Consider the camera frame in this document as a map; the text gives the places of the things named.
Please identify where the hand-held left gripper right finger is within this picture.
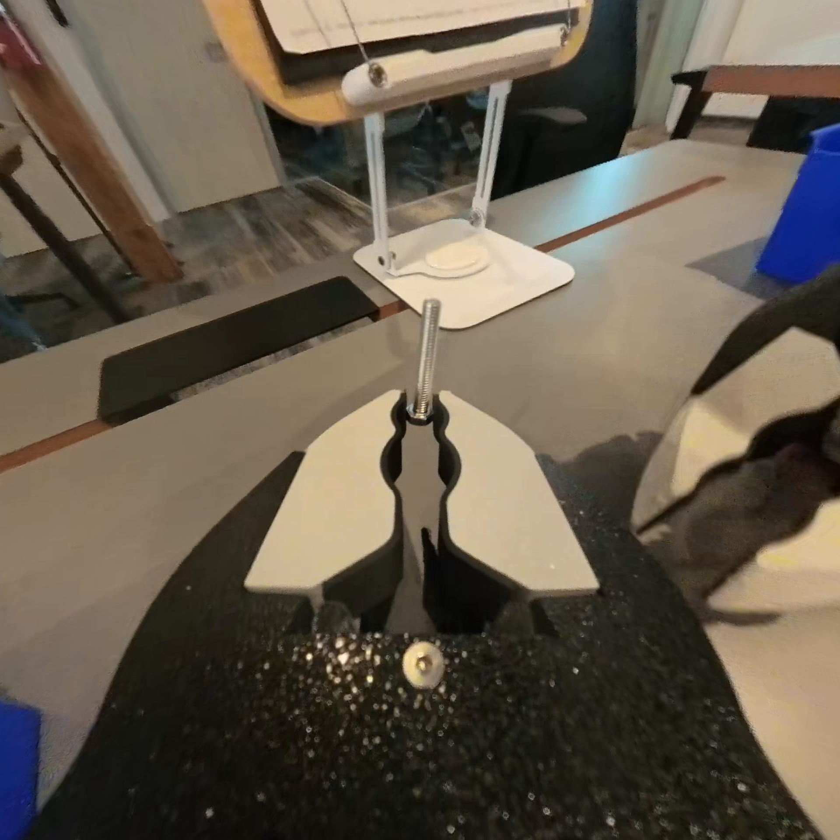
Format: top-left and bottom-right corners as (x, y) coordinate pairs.
(436, 391), (601, 609)

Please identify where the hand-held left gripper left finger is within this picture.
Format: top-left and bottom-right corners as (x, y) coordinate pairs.
(243, 390), (406, 609)

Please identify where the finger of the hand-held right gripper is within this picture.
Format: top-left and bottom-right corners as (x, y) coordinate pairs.
(632, 327), (840, 531)
(707, 500), (840, 622)

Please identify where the long steel bolt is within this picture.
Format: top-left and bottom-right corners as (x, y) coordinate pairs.
(406, 298), (445, 425)

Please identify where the blue plastic bin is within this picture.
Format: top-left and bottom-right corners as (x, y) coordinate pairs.
(0, 698), (43, 840)
(754, 122), (840, 285)

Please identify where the black rectangular mat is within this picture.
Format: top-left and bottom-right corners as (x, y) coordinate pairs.
(96, 275), (382, 427)

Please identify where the wooden top table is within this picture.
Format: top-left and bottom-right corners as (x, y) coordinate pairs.
(670, 63), (840, 143)

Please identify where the white metal stand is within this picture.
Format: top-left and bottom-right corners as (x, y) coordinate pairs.
(340, 54), (577, 331)

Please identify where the wooden board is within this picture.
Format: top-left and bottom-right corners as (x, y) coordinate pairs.
(201, 0), (595, 128)

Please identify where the printed instruction poster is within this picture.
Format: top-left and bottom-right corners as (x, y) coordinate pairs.
(252, 0), (590, 57)

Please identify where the wooden post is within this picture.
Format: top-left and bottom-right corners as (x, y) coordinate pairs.
(0, 38), (185, 285)

